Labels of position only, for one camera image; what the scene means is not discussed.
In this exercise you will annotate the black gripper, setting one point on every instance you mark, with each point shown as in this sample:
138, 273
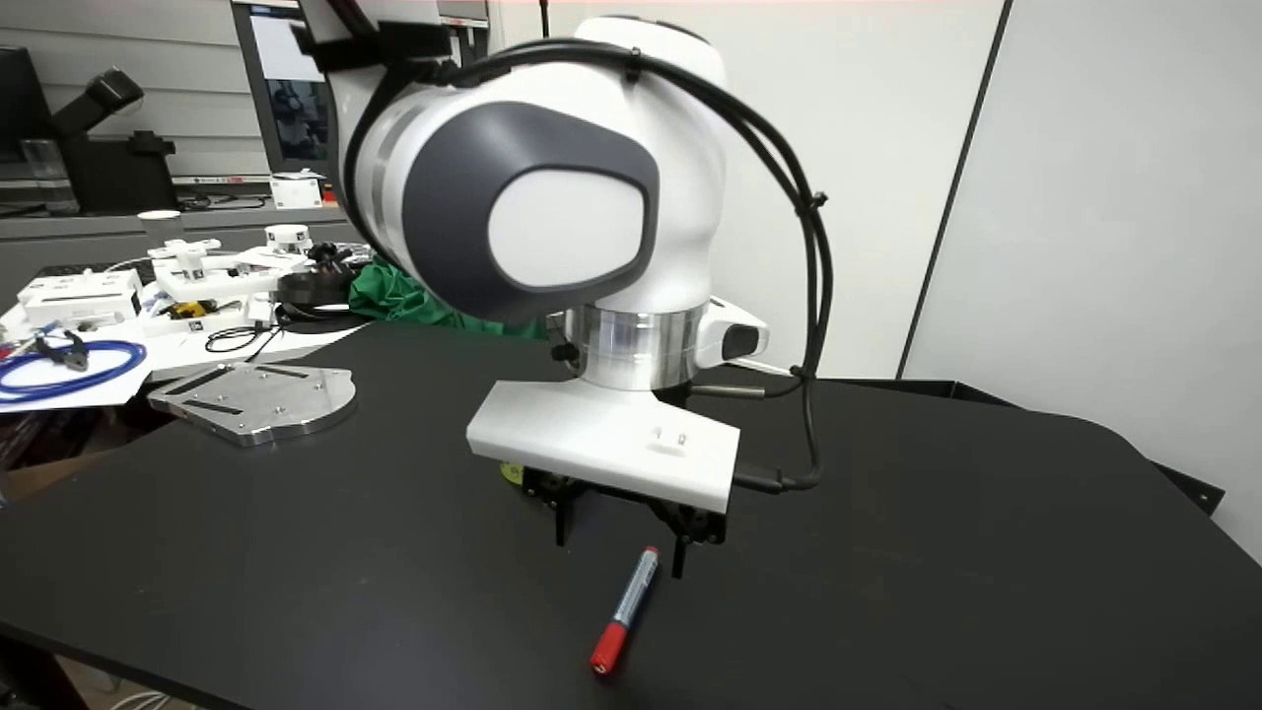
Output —
563, 494

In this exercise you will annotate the red capped silver marker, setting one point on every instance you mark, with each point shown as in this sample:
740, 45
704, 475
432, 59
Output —
611, 637

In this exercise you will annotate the green cloth pile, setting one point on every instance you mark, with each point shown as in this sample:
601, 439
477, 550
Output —
378, 291

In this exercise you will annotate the black leaning rod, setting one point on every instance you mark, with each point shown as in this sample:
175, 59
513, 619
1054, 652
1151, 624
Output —
954, 180

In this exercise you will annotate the black bag on desk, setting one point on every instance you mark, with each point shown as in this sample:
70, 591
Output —
319, 294

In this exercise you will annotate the white device on desk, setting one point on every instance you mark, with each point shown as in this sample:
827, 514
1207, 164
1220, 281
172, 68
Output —
85, 297

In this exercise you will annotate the black microscope on counter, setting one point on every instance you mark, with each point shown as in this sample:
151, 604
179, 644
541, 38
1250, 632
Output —
108, 177

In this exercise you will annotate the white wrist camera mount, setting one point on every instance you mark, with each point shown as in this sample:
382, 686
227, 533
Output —
609, 425

